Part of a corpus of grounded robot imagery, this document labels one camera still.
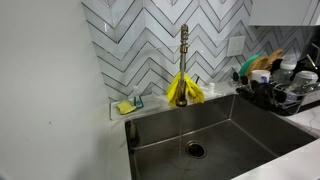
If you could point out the round sink drain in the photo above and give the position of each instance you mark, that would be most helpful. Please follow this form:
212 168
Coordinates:
195 150

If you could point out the dark steel kitchen sink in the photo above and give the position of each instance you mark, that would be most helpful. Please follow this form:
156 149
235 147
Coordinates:
233 146

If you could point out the yellow rubber glove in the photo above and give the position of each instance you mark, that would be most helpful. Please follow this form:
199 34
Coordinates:
172 88
195 90

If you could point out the clear soap bottle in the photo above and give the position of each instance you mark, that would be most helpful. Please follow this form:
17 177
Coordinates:
137 98

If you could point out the gold spring faucet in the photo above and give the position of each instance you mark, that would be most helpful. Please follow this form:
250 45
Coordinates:
182 60

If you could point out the black faucet lever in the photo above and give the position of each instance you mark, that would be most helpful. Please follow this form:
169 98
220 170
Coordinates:
196 80

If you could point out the yellow sponge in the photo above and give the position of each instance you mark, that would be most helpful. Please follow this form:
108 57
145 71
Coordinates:
125 107

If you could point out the small white bottle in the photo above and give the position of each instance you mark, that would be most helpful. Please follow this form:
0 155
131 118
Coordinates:
211 88

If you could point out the green plate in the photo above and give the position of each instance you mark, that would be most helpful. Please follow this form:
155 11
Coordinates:
248 63

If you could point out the round wooden board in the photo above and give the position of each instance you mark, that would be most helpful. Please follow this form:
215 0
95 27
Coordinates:
258 65

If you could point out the white mug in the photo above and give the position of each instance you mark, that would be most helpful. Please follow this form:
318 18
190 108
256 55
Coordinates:
260 76

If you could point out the black bottle drying pegs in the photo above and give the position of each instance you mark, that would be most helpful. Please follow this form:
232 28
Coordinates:
263 91

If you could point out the tall wooden board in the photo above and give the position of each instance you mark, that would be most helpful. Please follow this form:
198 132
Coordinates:
275 56

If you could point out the clear baby bottle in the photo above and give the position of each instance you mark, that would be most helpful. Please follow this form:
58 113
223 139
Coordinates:
285 70

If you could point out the steel dish rack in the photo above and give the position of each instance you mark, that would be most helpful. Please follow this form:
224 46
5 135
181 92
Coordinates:
293 101

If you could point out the white lidded container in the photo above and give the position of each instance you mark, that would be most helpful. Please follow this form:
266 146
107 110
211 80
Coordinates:
305 77

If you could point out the white upper cabinet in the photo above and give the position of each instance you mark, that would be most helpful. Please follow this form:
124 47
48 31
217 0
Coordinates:
283 11

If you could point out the white wall outlet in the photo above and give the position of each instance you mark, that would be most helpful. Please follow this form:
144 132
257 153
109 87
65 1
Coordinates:
236 45

